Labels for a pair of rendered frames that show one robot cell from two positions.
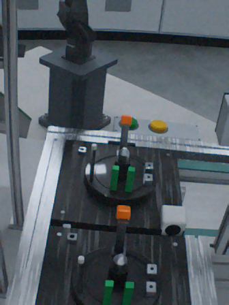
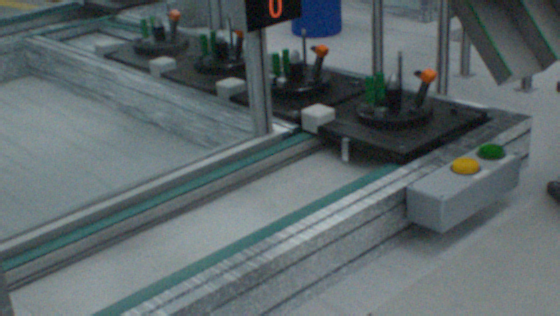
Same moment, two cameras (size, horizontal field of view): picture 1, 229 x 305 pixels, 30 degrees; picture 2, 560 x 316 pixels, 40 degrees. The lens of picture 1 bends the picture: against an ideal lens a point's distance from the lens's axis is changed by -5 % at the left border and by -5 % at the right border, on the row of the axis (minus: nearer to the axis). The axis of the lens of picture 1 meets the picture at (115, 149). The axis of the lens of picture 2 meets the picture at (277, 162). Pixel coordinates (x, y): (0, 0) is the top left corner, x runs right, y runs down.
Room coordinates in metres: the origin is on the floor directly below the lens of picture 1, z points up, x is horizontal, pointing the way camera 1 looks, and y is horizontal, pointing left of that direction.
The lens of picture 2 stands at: (1.53, -1.00, 1.50)
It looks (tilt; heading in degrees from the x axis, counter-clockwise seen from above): 25 degrees down; 141
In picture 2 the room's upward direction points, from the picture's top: 4 degrees counter-clockwise
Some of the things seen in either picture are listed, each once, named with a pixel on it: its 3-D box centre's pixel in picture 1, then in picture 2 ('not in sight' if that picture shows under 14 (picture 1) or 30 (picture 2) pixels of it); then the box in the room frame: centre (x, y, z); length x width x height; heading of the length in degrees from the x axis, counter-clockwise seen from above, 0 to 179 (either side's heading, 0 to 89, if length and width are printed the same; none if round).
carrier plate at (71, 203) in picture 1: (119, 185); (393, 120); (0.65, -0.02, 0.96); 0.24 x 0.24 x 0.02; 2
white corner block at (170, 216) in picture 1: (172, 221); (318, 119); (0.56, -0.12, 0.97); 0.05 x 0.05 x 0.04; 2
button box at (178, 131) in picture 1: (156, 137); (464, 185); (0.87, -0.09, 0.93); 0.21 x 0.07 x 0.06; 92
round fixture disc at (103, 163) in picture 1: (120, 178); (393, 110); (0.65, -0.02, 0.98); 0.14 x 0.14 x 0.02
